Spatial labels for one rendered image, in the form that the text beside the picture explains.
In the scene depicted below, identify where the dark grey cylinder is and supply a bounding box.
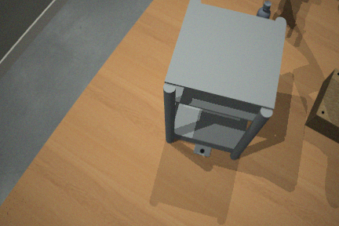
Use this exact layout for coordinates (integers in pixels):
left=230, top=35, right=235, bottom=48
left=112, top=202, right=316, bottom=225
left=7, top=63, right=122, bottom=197
left=257, top=1, right=271, bottom=19

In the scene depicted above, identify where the grey shelving unit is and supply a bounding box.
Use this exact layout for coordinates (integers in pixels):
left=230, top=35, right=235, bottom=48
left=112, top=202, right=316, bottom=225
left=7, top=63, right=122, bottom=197
left=163, top=0, right=286, bottom=160

